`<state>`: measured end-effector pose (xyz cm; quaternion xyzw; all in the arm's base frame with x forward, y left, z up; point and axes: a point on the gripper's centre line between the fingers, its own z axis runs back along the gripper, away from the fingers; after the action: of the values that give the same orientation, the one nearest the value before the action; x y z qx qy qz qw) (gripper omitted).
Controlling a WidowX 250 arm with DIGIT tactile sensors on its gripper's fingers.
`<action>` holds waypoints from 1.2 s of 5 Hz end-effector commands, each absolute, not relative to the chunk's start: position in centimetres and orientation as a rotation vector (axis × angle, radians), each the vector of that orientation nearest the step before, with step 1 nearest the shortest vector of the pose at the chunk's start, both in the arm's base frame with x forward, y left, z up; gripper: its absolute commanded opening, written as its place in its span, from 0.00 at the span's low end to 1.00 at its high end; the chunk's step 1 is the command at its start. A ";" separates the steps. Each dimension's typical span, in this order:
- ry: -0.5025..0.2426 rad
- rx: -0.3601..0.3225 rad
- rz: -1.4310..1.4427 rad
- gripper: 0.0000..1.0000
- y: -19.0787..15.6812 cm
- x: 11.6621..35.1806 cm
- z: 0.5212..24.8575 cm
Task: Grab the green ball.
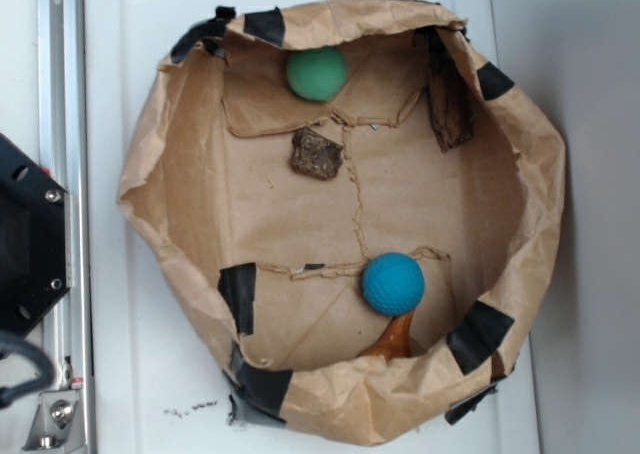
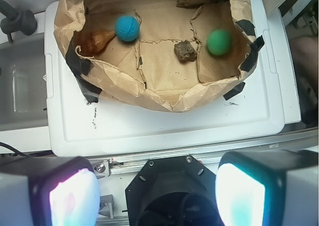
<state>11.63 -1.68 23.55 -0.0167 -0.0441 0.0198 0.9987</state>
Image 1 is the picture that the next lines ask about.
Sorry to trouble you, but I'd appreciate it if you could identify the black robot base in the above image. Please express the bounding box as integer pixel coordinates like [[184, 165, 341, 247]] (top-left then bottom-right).
[[1, 136, 69, 338]]

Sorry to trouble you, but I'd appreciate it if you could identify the blue dimpled ball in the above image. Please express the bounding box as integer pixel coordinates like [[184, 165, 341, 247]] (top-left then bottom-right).
[[361, 252, 426, 316]]

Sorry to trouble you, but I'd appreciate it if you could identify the green ball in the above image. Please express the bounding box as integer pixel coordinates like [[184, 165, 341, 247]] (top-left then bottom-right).
[[286, 46, 348, 102]]

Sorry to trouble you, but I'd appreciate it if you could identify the brown paper bag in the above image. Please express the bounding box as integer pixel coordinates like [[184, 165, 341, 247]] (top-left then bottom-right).
[[118, 0, 565, 445]]

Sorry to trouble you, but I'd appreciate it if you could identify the small brown bark chunk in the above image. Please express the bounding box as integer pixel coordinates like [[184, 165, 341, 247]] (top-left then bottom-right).
[[290, 127, 344, 181]]

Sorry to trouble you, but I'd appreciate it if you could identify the glossy brown wooden peg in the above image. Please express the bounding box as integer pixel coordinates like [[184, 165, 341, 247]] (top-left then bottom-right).
[[360, 310, 414, 361]]

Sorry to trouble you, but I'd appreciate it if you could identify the long dark wood piece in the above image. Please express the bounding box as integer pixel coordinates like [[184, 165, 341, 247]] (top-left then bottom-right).
[[414, 27, 473, 153]]

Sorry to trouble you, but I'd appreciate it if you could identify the white tray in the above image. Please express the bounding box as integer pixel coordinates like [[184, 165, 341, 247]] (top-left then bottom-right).
[[82, 0, 543, 454]]

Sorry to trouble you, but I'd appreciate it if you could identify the aluminium rail frame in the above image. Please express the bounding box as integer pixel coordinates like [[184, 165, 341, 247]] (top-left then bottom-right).
[[38, 0, 98, 453]]

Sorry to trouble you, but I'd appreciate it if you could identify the metal corner bracket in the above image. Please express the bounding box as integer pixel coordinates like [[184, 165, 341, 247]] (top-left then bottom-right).
[[21, 390, 85, 453]]

